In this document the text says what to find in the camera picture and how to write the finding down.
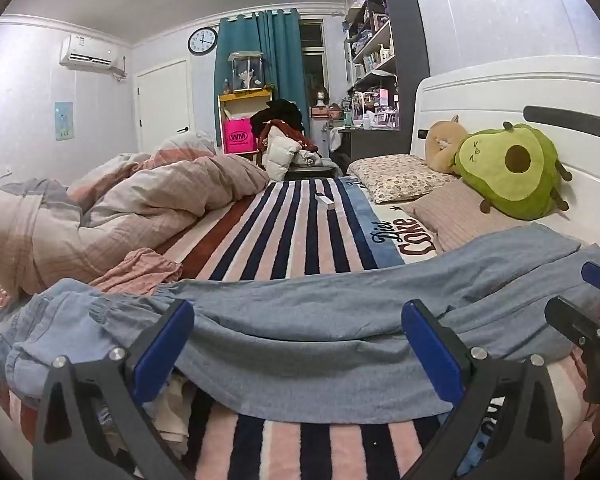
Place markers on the round wall clock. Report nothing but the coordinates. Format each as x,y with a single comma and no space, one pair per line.
202,41

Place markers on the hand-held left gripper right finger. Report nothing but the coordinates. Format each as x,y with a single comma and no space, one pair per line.
430,345

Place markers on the pink pillow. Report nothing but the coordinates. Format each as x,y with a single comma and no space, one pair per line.
455,215

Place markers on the dark desk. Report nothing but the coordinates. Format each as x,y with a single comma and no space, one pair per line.
375,140

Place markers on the pink plaid duvet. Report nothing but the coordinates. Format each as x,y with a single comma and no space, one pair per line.
130,200

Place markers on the small wall poster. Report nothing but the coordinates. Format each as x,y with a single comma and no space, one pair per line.
64,121

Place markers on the white door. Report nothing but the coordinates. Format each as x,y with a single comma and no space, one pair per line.
162,105

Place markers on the white bed headboard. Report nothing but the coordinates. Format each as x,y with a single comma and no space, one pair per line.
480,95

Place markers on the white air conditioner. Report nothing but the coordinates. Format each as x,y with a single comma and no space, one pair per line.
85,55

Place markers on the striped blanket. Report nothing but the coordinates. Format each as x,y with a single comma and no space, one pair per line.
300,230

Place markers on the green avocado plush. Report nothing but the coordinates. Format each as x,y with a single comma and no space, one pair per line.
505,185

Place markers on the teal curtain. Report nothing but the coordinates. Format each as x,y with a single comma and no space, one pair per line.
280,60

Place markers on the yellow shelf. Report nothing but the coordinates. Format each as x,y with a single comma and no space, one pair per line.
245,96

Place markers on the window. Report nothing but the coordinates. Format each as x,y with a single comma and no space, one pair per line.
312,60

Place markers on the wig head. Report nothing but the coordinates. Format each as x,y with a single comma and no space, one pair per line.
321,97

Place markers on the grey-blue pants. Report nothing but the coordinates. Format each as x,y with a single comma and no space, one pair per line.
305,340

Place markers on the white cloth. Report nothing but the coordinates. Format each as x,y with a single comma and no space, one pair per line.
175,415

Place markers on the white down jacket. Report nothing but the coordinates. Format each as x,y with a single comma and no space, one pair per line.
280,152

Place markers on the floral pillow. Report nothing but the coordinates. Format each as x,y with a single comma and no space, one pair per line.
395,175

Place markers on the pink shopping bag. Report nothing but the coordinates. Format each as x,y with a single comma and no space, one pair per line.
239,137

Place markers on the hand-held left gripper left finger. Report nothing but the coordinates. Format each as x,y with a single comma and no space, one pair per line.
162,345

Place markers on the black clothing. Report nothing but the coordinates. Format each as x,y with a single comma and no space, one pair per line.
280,112

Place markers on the red garment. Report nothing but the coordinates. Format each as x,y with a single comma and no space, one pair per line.
290,132

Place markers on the dark bookshelf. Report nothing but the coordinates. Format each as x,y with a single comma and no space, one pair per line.
405,35

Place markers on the glass display case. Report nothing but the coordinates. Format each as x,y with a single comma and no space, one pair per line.
245,72

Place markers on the pink checked cloth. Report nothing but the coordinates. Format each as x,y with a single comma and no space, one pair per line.
135,272

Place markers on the brown plush toy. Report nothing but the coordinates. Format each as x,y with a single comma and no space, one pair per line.
442,147

